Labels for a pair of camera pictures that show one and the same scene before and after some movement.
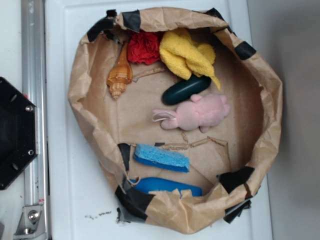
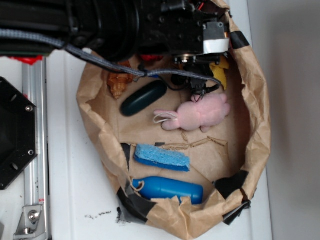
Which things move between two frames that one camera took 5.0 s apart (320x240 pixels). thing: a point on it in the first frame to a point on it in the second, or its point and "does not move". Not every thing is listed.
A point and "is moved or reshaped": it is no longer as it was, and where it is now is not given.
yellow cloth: x=185 y=57 is moved or reshaped
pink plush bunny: x=199 y=113 does not move
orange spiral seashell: x=121 y=74 does not move
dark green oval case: x=182 y=90 to x=142 y=98
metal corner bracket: x=31 y=224 does not move
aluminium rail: x=35 y=88 does not move
